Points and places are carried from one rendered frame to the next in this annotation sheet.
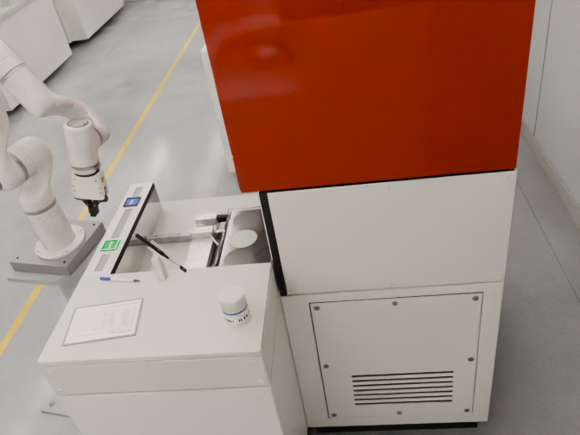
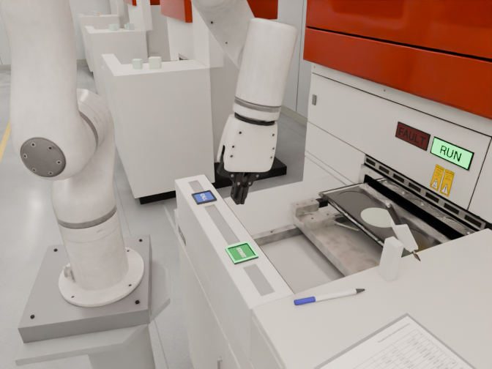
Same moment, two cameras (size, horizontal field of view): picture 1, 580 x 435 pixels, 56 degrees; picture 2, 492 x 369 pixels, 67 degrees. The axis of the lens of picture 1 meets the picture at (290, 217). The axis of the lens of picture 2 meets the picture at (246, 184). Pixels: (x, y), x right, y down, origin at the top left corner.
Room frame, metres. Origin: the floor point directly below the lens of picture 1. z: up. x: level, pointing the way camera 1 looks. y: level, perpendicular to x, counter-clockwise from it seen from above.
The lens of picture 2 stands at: (0.98, 0.96, 1.48)
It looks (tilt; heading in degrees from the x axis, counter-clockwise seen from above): 29 degrees down; 327
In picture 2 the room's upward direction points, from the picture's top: straight up
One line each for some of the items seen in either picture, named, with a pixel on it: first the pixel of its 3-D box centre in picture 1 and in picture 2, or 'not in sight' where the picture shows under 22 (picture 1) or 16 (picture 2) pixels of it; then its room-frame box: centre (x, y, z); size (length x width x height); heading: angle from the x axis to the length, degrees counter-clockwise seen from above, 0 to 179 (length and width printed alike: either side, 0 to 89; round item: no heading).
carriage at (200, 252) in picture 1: (200, 252); (334, 244); (1.52, 0.33, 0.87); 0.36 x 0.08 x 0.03; 171
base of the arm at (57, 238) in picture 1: (50, 223); (95, 244); (1.73, 0.88, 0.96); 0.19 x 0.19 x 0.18
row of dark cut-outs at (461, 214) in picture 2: not in sight; (415, 187); (1.51, 0.04, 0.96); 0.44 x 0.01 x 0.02; 171
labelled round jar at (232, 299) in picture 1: (234, 305); not in sight; (1.07, 0.19, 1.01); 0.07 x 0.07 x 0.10
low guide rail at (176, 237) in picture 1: (212, 235); (310, 225); (1.66, 0.30, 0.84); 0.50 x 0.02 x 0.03; 81
